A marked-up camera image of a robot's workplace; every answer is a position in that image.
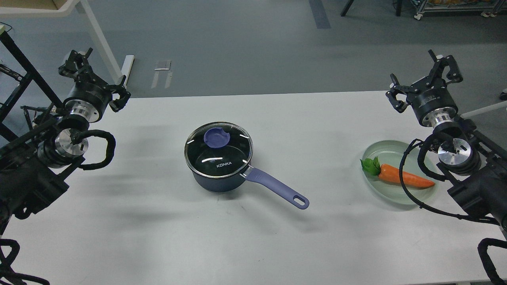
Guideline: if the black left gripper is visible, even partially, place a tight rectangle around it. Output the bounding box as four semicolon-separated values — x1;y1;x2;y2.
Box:
59;47;131;122

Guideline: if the orange toy carrot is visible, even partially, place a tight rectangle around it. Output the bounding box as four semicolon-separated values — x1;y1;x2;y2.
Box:
360;157;435;189

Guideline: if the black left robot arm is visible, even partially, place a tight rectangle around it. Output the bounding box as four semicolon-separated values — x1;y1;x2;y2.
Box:
1;47;131;233

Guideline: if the blue saucepan with handle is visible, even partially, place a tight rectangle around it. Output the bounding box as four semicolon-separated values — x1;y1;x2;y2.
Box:
192;164;310;210

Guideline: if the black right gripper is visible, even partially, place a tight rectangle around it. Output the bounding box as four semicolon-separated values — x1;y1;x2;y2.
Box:
386;49;463;127

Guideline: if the white table leg frame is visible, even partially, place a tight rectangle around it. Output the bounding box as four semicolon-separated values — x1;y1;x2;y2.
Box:
1;0;135;86

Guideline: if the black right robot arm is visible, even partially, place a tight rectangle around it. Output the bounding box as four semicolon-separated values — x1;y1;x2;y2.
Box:
386;50;507;232

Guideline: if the glass pot lid blue knob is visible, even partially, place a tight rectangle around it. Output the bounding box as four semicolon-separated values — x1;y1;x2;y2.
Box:
184;122;254;179

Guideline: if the metal cart with casters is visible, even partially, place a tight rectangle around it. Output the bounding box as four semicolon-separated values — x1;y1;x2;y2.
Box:
410;0;506;20

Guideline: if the black metal rack frame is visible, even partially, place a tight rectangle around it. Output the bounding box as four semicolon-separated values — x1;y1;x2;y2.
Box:
0;24;65;142

